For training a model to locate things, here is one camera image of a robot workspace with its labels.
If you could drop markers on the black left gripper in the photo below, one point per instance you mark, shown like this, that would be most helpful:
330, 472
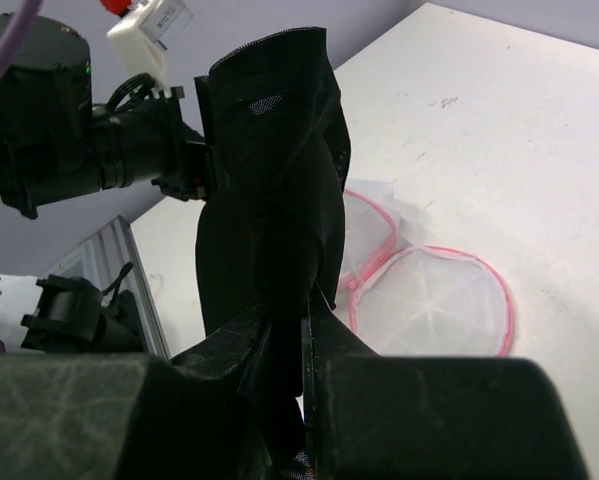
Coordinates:
139, 135

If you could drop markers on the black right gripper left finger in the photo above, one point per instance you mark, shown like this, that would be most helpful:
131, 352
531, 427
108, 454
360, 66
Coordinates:
134, 416

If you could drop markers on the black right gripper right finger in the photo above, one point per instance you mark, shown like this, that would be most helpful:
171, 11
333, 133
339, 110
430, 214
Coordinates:
374, 417

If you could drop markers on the black bra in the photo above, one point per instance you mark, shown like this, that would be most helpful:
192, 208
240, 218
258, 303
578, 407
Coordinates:
275, 238

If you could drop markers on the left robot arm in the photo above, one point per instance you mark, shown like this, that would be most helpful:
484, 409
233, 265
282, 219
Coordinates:
55, 145

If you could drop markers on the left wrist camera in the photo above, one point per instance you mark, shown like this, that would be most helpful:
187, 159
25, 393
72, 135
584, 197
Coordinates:
144, 32

